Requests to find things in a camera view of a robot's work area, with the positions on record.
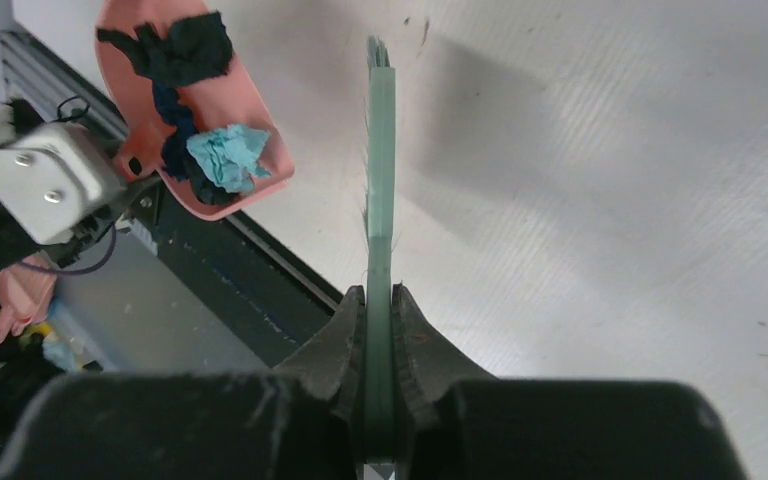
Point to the green hand brush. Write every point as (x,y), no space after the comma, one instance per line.
(379,396)

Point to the pink plastic dustpan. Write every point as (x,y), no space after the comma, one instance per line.
(216,103)

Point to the small black paper scrap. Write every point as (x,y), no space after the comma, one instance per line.
(204,189)

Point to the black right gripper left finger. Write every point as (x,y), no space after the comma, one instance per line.
(277,424)

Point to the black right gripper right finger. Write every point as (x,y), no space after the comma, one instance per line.
(457,421)

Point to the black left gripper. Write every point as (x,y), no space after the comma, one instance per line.
(60,191)

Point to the light blue paper scrap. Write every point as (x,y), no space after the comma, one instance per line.
(230,156)

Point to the dark green paper scrap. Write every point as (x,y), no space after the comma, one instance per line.
(195,48)

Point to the dark blue paper scrap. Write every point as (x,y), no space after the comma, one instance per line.
(176,158)

